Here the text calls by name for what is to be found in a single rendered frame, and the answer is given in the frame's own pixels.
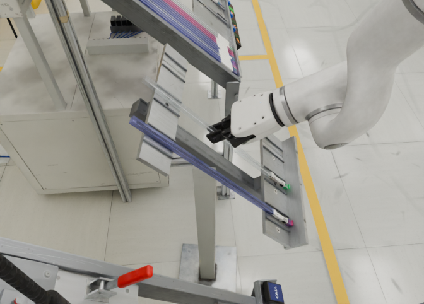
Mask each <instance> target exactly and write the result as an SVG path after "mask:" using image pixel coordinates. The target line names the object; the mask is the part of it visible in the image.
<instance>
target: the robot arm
mask: <svg viewBox="0 0 424 304"><path fill-rule="evenodd" d="M423 46H424V0H381V2H380V3H379V4H378V5H376V7H375V8H374V9H373V10H372V11H371V12H370V13H369V14H368V15H367V16H366V17H365V18H364V19H363V20H362V21H361V22H360V23H359V24H358V25H357V26H356V28H355V29H354V30H353V31H352V33H351V35H350V36H349V39H348V42H347V46H346V57H347V60H345V61H342V62H339V63H337V64H335V65H333V66H330V67H327V68H325V69H323V70H320V71H318V72H316V73H313V74H310V75H308V76H306V77H304V78H301V79H298V80H296V81H294V82H291V83H289V84H287V85H284V86H282V87H279V88H277V89H275V90H273V92H272V91H267V92H264V93H259V94H256V95H252V96H249V97H247V98H243V99H241V100H239V101H236V102H235V103H233V105H232V110H231V112H230V113H229V115H228V116H227V117H225V118H223V119H222V120H221V122H219V123H216V124H213V125H212V126H213V127H214V128H215V129H217V131H214V132H211V133H209V134H207V135H206V137H207V138H208V139H209V140H210V141H211V142H212V143H213V144H215V143H218V142H220V141H223V140H225V139H226V140H227V141H230V144H231V145H232V146H233V147H234V148H236V147H238V146H240V145H245V144H249V143H253V142H255V141H258V140H260V139H262V138H265V137H267V136H269V135H271V134H273V133H275V132H276V131H278V130H280V129H281V128H282V127H283V126H287V127H290V126H293V125H295V124H299V123H301V122H304V121H308V123H309V127H310V131H311V133H312V137H313V139H314V141H315V143H316V145H318V147H320V148H321V149H326V150H333V149H336V148H340V147H343V146H344V145H347V144H348V143H350V142H352V141H354V140H355V139H357V138H359V137H360V136H362V135H363V134H365V133H366V132H367V131H369V130H370V129H371V128H373V126H374V125H376V123H377V122H378V121H379V119H380V118H381V117H382V115H383V113H384V112H385V110H386V108H387V105H388V103H389V100H390V97H391V93H392V88H393V84H394V78H395V73H396V69H397V67H398V65H399V64H400V63H401V62H402V61H404V60H405V59H406V58H408V57H409V56H410V55H412V54H413V53H415V52H416V51H417V50H419V49H420V48H422V47H423Z"/></svg>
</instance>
